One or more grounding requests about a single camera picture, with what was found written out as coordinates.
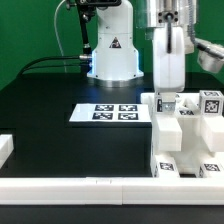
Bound grey thin cable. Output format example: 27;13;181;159
54;0;69;74

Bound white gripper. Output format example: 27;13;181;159
153;27;185;112

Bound white chair seat part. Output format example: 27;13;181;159
151;108;224;174

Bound white left fence bar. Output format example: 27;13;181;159
0;134;14;168

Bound small white tagged cube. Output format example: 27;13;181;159
199;90;224;116

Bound white front fence bar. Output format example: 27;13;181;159
0;178;224;205

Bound white marker sheet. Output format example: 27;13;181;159
69;103;151;123

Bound black cable bundle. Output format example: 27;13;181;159
16;55;93;79

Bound white fence bar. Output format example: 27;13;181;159
0;134;14;168
0;178;224;205

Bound small white tagged nut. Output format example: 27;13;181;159
154;93;170;113

